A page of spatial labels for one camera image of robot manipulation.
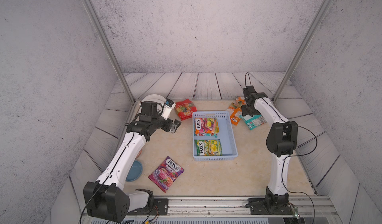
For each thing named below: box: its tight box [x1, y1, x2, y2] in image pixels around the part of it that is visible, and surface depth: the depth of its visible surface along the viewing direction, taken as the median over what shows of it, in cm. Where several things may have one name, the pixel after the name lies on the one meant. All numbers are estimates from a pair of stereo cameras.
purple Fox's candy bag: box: [148, 155, 185, 193], surface depth 84 cm
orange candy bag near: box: [227, 102, 243, 126], surface depth 111 cm
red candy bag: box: [175, 98, 198, 121], surface depth 113 cm
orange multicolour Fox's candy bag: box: [194, 117, 220, 134], surface depth 103 cm
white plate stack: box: [141, 94, 167, 104], surface depth 98 cm
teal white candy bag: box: [238, 114, 268, 131], surface depth 106 cm
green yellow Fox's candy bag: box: [194, 139, 223, 157], surface depth 93 cm
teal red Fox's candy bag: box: [193, 132, 218, 138], surface depth 101 cm
